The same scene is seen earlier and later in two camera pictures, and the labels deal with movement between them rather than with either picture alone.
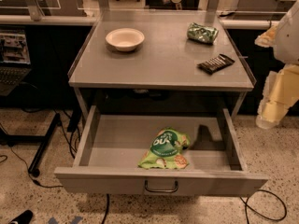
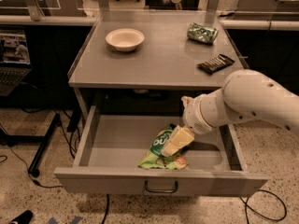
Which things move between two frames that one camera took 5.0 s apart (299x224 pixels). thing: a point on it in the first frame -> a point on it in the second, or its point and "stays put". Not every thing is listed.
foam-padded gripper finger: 267,39 -> 191,105
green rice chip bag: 166,150 stays put
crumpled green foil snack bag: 202,34 stays put
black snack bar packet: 215,63 stays put
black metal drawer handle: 161,190 stays put
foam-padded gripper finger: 281,92 -> 177,139
